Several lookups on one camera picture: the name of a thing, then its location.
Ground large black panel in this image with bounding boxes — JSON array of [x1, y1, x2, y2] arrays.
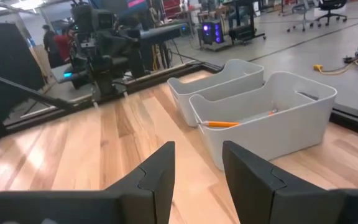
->
[[0, 21, 47, 141]]

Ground computer monitor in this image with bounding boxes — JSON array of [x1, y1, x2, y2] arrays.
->
[[138, 22, 190, 78]]

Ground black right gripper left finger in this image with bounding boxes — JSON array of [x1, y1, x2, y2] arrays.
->
[[0, 141, 176, 224]]

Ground black diagonal support strut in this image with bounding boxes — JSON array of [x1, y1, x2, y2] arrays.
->
[[0, 67, 77, 112]]

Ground black aluminium table frame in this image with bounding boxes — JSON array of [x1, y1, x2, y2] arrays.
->
[[0, 60, 358, 141]]

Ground black equipment workbench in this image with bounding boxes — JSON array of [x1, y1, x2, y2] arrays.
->
[[197, 0, 267, 52]]

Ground computer tower purple lights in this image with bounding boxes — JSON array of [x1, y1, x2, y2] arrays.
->
[[201, 19, 226, 45]]

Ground orange pencil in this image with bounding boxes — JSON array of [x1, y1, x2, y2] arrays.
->
[[201, 108, 278, 128]]

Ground black office chair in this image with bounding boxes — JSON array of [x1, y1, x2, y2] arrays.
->
[[314, 0, 348, 27]]

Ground monitor dark blue screen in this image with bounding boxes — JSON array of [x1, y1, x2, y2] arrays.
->
[[116, 0, 151, 10]]

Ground grey plastic bin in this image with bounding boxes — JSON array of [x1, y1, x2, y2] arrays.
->
[[167, 58, 264, 128], [188, 71, 337, 171]]

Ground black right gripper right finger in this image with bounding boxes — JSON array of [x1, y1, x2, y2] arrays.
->
[[223, 140, 358, 224]]

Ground grey office chair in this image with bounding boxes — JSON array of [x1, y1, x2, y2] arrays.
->
[[286, 0, 315, 32]]

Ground yellow power cord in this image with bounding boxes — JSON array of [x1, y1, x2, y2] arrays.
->
[[313, 55, 358, 76]]

